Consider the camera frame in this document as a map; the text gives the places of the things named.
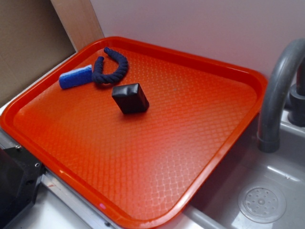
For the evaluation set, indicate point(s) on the round sink drain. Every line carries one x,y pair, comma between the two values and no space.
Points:
262,204

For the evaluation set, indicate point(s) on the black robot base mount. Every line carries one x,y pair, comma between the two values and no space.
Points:
20,177

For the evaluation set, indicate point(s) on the light wooden board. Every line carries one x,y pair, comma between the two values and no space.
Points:
79,20

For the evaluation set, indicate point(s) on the blue sponge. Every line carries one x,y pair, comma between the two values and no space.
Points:
76,77

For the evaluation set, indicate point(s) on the black rectangular block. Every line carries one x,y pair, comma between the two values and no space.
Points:
130,98

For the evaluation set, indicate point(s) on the dark grey faucet handle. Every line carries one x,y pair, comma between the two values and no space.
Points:
297,98

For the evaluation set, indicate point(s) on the grey faucet spout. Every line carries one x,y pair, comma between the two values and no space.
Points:
277,94

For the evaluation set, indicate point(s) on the brown cardboard panel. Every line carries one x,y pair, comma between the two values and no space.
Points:
32,42

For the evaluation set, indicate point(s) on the orange plastic tray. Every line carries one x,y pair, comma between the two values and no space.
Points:
140,170

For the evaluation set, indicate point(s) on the grey plastic sink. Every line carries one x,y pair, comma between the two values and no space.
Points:
215,206

